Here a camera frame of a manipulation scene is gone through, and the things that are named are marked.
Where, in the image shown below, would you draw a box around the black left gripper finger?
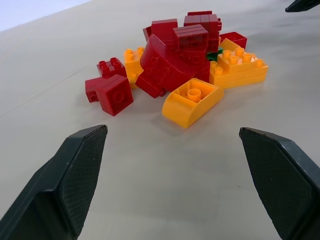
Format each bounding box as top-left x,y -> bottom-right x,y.
0,124 -> 109,240
238,126 -> 320,240

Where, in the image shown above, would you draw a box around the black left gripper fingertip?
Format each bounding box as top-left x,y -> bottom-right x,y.
285,0 -> 320,13

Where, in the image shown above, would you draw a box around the yellow sloped block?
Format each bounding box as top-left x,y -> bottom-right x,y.
219,38 -> 245,56

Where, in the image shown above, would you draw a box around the long yellow studded block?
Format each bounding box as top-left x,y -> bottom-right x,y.
208,49 -> 269,89

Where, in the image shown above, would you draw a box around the dark red block stack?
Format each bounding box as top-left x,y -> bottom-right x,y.
183,10 -> 223,51

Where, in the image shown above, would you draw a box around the green brick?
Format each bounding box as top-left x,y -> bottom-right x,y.
206,46 -> 224,62

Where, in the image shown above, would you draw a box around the red ribbed block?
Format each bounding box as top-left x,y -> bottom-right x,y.
172,24 -> 210,52

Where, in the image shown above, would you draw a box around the orange curved brick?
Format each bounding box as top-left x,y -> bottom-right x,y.
161,77 -> 225,130

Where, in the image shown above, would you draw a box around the small red studded brick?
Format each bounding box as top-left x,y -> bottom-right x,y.
96,57 -> 128,79

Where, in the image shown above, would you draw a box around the red flat block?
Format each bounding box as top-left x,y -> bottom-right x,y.
142,18 -> 179,48

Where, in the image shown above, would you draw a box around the large red curved block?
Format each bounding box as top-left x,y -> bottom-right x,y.
139,33 -> 198,93

